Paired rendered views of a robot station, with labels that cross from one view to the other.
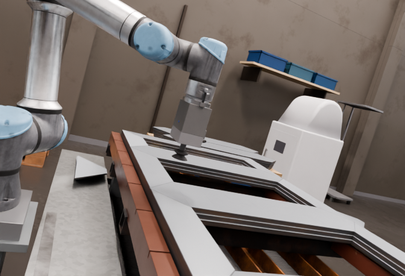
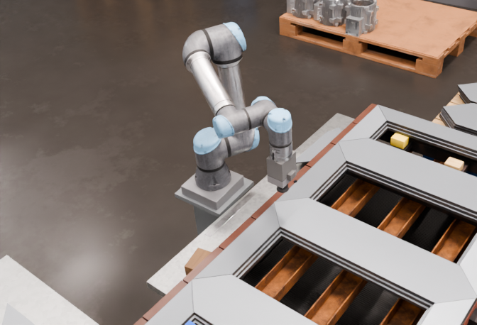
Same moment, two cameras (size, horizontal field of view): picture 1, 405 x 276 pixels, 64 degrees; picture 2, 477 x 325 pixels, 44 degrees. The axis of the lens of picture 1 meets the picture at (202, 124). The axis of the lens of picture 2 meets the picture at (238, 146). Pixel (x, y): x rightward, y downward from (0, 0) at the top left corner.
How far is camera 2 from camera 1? 1.73 m
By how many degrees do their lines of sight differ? 65
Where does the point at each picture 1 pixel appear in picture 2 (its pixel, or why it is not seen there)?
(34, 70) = not seen: hidden behind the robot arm
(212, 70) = (273, 138)
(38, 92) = not seen: hidden behind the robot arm
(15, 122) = (205, 145)
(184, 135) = (270, 177)
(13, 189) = (217, 179)
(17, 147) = (211, 158)
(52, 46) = (228, 89)
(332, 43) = not seen: outside the picture
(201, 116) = (276, 168)
